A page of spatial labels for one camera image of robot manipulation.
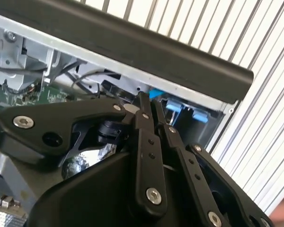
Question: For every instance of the hard disk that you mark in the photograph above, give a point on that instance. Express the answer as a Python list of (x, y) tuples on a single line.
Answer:
[(174, 106)]

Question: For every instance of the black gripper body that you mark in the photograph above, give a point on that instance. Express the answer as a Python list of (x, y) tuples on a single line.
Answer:
[(97, 189)]

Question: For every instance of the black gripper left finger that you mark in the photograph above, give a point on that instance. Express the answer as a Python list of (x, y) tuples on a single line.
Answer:
[(49, 118)]

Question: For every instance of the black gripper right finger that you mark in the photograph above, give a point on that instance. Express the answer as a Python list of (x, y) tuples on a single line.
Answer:
[(191, 170)]

